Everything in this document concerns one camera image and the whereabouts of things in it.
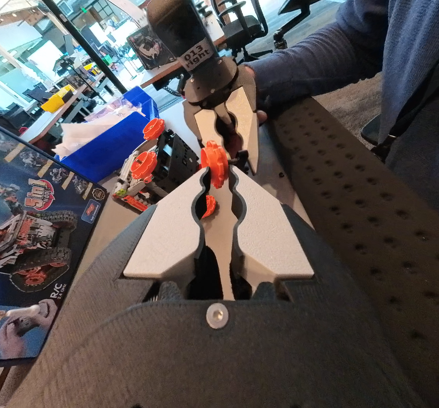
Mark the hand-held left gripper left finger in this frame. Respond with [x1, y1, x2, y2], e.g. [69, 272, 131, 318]
[123, 167, 210, 299]

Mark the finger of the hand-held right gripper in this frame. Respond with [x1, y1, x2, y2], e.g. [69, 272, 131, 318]
[225, 88, 260, 176]
[194, 108, 231, 161]

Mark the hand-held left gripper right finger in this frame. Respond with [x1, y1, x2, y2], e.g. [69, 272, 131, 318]
[229, 167, 315, 286]

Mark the black axle connector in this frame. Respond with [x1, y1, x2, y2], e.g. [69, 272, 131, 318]
[230, 150, 249, 172]

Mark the orange toy wheel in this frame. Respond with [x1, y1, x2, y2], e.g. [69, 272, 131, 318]
[200, 140, 228, 189]

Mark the black grey building block vehicle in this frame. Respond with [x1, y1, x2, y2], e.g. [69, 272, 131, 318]
[113, 118, 217, 220]

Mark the dark product box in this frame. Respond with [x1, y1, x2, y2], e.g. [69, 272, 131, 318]
[127, 25, 179, 70]

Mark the wooden desk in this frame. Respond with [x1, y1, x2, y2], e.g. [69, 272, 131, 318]
[141, 34, 227, 89]

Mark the black perforated mat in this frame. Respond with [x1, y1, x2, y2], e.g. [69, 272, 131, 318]
[266, 96, 439, 408]

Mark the blue plastic bin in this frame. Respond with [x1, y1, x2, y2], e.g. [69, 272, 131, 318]
[55, 85, 160, 184]

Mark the black metal pole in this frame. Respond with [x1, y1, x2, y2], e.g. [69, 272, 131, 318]
[15, 0, 128, 94]

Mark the white plastic bag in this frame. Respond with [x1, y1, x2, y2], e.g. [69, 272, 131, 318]
[51, 121, 115, 157]

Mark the dark blue toy kit box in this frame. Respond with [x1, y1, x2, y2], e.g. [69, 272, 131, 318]
[0, 127, 110, 360]

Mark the yellow storage bin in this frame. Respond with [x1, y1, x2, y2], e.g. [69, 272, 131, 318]
[40, 85, 76, 113]

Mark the person's clothed body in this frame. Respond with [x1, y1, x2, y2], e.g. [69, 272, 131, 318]
[377, 0, 439, 216]

